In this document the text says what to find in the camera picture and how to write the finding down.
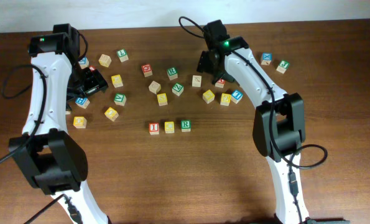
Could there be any red letter A block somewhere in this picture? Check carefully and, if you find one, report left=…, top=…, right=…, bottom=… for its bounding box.
left=215, top=79, right=226, bottom=88

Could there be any green letter R block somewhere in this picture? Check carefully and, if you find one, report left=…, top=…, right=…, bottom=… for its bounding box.
left=180, top=119, right=191, bottom=132

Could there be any yellow letter C block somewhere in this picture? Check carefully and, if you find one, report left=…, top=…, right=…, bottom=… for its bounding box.
left=164, top=121, right=175, bottom=134

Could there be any red letter I block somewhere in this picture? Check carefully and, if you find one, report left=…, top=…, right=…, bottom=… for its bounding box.
left=149, top=123, right=160, bottom=135

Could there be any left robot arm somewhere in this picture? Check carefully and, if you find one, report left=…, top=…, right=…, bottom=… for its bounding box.
left=9, top=24, right=111, bottom=223

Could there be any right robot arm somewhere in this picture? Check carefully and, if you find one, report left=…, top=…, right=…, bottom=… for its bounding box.
left=197, top=20, right=309, bottom=223

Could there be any blue letter S block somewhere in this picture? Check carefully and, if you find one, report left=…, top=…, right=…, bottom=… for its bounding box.
left=78, top=57, right=89, bottom=69

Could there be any blue H block tilted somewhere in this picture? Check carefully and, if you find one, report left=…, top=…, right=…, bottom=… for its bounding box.
left=75, top=98, right=90, bottom=109

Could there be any white picture block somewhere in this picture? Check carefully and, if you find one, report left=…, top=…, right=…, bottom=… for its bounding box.
left=192, top=75, right=202, bottom=88

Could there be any yellow block upper left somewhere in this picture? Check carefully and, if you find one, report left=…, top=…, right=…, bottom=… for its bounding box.
left=111, top=75, right=123, bottom=88

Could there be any green letter V block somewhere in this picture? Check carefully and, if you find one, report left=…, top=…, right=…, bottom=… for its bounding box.
left=114, top=93, right=126, bottom=106

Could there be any yellow tilted centre block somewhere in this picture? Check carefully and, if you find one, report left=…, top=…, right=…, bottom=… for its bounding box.
left=202, top=90, right=215, bottom=104

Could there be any yellow tilted block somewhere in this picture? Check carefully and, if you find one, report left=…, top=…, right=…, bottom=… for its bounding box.
left=202, top=90, right=215, bottom=104
left=104, top=107, right=119, bottom=121

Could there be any blue H block left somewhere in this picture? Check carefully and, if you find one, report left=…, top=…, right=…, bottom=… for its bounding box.
left=65, top=104, right=72, bottom=115

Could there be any yellow letter E block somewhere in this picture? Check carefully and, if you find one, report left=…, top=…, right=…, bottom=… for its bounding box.
left=220, top=93, right=231, bottom=106

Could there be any green letter L block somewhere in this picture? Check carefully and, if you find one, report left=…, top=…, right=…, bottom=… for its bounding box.
left=117, top=49, right=129, bottom=62

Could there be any green R block upper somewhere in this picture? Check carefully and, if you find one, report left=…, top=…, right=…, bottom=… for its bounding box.
left=167, top=67, right=178, bottom=80

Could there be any blue letter L block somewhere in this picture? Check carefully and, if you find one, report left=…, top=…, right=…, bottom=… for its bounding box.
left=231, top=90, right=243, bottom=104

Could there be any yellow block bottom left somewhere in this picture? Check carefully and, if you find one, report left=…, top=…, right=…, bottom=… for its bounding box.
left=73, top=116, right=87, bottom=129

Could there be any green letter Z block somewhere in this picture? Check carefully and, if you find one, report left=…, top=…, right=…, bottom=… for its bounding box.
left=172, top=83, right=184, bottom=96

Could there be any blue letter X block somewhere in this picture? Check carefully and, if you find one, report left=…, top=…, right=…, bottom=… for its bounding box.
left=261, top=52, right=272, bottom=65

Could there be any red letter Q block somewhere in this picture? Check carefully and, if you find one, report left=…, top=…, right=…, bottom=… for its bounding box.
left=141, top=64, right=152, bottom=77

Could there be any yellow letter S block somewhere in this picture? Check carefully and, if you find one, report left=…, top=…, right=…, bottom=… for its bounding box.
left=157, top=93, right=168, bottom=106

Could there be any plain tilted wooden block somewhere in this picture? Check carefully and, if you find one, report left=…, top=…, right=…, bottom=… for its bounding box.
left=149, top=81, right=161, bottom=94

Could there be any green letter J block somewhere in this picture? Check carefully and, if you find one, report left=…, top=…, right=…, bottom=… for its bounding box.
left=276, top=60, right=290, bottom=74

